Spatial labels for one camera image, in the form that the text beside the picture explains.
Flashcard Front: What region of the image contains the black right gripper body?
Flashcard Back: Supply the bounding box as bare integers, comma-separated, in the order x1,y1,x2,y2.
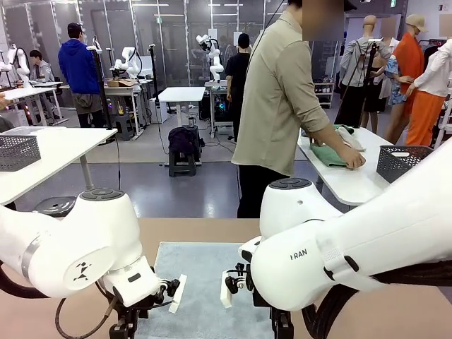
252,292,294,321

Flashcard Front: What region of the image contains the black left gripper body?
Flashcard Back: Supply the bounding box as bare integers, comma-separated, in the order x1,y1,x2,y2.
112,295,159,321

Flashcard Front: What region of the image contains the light blue towel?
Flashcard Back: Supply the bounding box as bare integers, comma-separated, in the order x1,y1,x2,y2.
136,242,275,339

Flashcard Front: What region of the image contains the green towel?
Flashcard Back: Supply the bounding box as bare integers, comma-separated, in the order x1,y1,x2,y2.
309,141,354,169

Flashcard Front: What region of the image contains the beige grey towel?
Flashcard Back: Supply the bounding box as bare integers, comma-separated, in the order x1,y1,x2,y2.
333,124,367,153

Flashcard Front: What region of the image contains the grey plastic woven basket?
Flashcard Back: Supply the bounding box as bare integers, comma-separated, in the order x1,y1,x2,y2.
0,134,42,172
376,145,435,184

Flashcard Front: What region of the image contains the person's right forearm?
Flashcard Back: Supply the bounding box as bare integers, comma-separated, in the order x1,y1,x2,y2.
302,118,352,165

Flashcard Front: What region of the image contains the person's right hand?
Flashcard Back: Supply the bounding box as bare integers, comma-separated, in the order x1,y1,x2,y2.
343,150,367,170

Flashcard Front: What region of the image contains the grey metal round stool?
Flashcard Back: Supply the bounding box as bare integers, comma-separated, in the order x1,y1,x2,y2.
33,196,78,222

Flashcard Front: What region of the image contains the dark grey step stool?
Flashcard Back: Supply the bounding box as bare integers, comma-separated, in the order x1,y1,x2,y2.
168,139,206,177

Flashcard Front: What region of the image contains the dark purple bag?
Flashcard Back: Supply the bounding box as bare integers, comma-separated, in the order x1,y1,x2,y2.
168,126,203,156

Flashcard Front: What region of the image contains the light grey plastic stool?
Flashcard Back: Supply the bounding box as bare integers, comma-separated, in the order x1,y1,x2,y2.
112,113,134,142

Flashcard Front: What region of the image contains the computer tower with lights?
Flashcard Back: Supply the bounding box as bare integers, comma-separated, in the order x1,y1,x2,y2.
213,100,232,123

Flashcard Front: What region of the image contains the person in beige shirt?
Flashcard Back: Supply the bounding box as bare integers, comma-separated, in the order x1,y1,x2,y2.
231,0,345,219

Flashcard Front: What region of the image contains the white shoe rack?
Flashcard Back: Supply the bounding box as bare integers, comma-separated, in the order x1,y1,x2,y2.
313,81,335,109

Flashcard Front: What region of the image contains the white standing desk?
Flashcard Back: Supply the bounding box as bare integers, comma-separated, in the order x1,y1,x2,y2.
157,86,206,128

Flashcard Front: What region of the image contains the grey robot stand table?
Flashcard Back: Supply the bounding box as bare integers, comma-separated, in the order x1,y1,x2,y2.
204,80,236,139

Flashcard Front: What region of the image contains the person in black clothes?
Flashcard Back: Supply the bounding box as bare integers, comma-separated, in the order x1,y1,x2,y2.
225,33,252,143

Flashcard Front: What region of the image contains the white long desk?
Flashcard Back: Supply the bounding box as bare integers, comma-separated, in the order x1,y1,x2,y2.
0,81,64,126

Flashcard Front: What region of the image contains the mannequin in orange trousers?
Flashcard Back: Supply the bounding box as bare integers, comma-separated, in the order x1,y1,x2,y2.
403,16,452,148

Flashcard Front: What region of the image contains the person in blue hoodie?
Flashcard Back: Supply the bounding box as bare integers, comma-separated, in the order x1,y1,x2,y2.
58,23,107,129

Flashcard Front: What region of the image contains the mannequin in grey shirt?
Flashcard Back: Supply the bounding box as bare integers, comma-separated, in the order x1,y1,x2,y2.
334,14,393,126

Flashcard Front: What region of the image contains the seated person in grey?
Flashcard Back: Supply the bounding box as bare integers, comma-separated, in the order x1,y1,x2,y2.
28,49,57,85

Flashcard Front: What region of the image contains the mannequin in blue floral clothes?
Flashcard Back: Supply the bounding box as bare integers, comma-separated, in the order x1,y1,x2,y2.
379,16,414,142

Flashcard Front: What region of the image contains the mannequin in orange jacket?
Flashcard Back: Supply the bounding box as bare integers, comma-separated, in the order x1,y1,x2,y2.
391,13,427,117

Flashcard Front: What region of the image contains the thin black left cable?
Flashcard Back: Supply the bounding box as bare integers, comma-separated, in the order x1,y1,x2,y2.
55,282,119,339

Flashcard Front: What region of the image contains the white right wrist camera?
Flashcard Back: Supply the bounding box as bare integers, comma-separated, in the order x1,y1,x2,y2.
220,263,254,309

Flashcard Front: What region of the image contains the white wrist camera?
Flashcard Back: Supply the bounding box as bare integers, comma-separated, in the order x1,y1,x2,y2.
157,273,188,314
220,263,254,309

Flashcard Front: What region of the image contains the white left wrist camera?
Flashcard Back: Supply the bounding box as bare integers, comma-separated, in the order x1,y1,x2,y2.
157,273,188,314

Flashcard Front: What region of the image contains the black right arm cable sleeve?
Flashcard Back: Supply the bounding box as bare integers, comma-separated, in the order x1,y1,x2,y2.
302,257,452,339

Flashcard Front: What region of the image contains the black camera stand pole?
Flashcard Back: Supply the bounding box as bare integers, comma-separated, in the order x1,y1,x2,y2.
86,44,114,131
148,44,160,103

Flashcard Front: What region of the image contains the grey frame work desk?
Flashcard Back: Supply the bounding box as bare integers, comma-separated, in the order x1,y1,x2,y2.
104,79,153,137

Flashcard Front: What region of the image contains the black camera tripod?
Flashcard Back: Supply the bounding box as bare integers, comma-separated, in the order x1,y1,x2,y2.
354,37,383,128

